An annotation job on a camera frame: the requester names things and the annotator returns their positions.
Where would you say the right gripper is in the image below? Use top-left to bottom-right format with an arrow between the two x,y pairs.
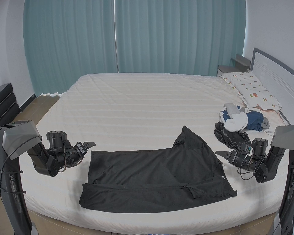
215,150 -> 249,171

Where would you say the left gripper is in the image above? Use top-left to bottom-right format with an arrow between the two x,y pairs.
68,141 -> 96,161

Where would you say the black T-shirt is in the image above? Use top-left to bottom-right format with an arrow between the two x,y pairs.
79,125 -> 237,213

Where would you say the pile of clothes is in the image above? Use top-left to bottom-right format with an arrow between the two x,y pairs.
219,103 -> 270,132

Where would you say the bed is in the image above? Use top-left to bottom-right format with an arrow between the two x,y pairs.
18,47 -> 294,231

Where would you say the black satin garment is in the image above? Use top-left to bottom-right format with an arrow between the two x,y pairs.
214,122 -> 251,152

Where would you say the white printed pillow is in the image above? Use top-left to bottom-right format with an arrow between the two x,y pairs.
218,72 -> 282,110

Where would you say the grey bedside table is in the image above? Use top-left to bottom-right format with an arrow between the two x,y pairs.
218,53 -> 251,76

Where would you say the black chest of drawers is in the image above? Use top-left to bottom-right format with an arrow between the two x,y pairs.
0,83 -> 23,127

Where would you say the blue-green curtain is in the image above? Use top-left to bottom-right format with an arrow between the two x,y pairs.
23,0 -> 119,95
115,0 -> 246,76

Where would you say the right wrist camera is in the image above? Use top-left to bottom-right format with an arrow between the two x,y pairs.
241,144 -> 252,157

